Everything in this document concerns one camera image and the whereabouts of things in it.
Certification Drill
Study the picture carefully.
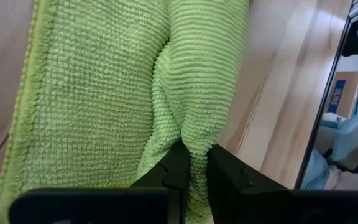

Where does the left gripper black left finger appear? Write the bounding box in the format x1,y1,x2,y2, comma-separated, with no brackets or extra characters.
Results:
131,141,191,224

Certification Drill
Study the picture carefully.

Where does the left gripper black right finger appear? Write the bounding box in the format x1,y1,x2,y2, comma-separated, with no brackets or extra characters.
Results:
206,143,293,224

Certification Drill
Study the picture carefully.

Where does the green microfiber towel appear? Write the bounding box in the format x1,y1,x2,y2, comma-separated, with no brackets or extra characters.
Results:
0,0,250,224

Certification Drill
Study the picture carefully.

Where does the person's leg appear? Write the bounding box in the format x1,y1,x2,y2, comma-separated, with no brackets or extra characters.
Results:
301,148,329,190

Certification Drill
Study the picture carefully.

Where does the light blue office chair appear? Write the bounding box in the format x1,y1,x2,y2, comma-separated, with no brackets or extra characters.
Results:
320,111,358,174

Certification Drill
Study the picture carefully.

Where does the cardboard box blue label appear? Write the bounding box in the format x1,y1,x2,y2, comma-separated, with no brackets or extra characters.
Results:
324,70,358,119

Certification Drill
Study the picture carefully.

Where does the black metal table frame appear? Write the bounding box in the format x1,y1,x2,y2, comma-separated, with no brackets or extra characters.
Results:
293,0,356,190

